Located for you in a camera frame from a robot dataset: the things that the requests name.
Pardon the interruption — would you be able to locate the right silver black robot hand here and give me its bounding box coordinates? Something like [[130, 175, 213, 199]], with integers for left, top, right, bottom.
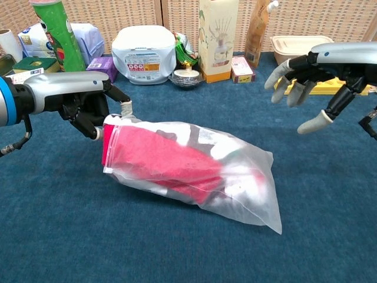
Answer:
[[264, 41, 377, 135]]

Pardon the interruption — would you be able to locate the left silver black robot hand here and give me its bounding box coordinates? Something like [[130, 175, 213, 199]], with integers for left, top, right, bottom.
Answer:
[[23, 70, 133, 142]]

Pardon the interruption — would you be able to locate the red white patterned garment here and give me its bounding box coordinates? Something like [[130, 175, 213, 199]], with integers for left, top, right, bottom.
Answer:
[[101, 113, 267, 207]]

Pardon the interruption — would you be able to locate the clear plastic zip bag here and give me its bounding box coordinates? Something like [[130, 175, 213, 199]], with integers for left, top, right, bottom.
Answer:
[[101, 113, 283, 235]]

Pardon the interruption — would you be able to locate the green snack packet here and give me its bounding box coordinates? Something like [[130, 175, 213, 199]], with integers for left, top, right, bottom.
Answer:
[[173, 31, 200, 70]]

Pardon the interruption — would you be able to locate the yellow tray with holes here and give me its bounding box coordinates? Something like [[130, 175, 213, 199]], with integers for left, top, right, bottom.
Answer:
[[273, 75, 372, 97]]

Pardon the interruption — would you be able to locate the purple small box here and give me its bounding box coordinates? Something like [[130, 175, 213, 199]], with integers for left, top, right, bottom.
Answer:
[[85, 55, 118, 83]]

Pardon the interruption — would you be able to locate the green yellow box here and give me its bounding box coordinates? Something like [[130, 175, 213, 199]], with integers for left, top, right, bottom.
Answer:
[[12, 55, 61, 74]]

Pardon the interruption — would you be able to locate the red white carton box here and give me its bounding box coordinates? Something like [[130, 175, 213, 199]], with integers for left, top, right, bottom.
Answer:
[[5, 67, 45, 85]]

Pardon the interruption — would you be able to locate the green chips can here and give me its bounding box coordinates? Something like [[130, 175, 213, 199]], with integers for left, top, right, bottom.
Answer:
[[29, 0, 87, 73]]

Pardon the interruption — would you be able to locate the white blue tissue pack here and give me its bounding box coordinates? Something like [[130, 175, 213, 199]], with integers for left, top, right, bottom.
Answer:
[[16, 22, 106, 67]]

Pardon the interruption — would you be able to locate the beige lidded lunch box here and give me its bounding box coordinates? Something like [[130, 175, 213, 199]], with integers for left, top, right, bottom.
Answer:
[[270, 35, 335, 66]]

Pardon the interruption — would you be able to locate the dark green tin box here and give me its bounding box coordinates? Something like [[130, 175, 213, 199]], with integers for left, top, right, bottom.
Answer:
[[0, 53, 17, 77]]

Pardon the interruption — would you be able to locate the white cardboard tube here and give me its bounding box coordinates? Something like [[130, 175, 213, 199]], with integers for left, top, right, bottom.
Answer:
[[0, 28, 24, 63]]

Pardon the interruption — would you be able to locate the wicker folding screen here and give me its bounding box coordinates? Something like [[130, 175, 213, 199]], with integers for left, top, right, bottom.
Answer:
[[0, 0, 377, 57]]

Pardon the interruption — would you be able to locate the white plastic tub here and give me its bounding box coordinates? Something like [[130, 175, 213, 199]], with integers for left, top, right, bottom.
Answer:
[[111, 25, 177, 85]]

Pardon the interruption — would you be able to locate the brown spout pouch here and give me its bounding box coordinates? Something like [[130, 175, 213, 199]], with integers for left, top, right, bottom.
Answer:
[[244, 0, 280, 68]]

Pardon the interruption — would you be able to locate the pink small box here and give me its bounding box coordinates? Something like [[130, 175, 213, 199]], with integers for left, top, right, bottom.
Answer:
[[230, 55, 256, 84]]

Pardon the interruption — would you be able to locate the small patterned bowl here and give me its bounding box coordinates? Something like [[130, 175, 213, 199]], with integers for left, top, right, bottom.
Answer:
[[171, 67, 204, 89]]

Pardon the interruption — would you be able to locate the orange cream tall carton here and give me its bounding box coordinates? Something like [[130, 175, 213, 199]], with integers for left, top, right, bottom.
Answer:
[[197, 0, 240, 84]]

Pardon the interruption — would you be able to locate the blue carpet table cover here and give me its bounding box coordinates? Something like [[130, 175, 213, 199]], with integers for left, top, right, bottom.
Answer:
[[0, 51, 377, 283]]

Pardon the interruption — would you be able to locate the black right hand cable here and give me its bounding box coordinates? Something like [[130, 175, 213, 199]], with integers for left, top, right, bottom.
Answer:
[[358, 106, 377, 139]]

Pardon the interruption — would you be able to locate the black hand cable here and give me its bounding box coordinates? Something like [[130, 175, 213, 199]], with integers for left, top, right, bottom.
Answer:
[[0, 113, 33, 157], [358, 106, 377, 139]]

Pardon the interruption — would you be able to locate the black left hand cable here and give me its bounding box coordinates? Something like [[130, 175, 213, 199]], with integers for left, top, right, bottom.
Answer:
[[0, 113, 33, 157]]

